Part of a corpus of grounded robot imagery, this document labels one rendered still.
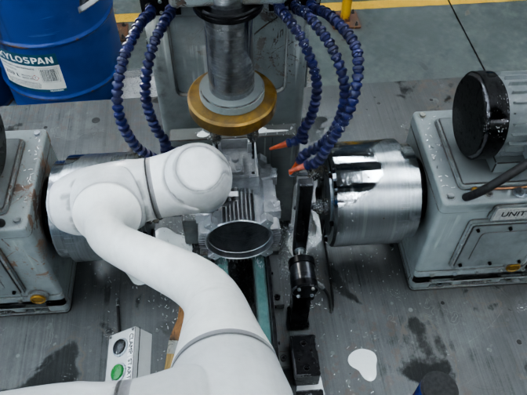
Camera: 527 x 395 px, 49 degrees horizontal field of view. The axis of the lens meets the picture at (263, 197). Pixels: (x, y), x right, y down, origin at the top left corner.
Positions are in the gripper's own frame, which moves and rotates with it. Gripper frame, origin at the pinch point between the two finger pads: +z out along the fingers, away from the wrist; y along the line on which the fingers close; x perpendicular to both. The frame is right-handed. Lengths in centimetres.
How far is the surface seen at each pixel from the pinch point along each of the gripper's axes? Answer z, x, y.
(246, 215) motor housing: -0.8, 3.1, -7.9
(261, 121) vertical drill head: -16.2, -13.6, -11.5
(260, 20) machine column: -7.2, -38.5, -13.3
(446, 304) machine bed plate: 21, 26, -58
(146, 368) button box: -11.5, 32.3, 13.1
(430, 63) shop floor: 186, -98, -122
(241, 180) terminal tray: 0.7, -4.9, -7.3
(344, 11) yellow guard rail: 200, -138, -78
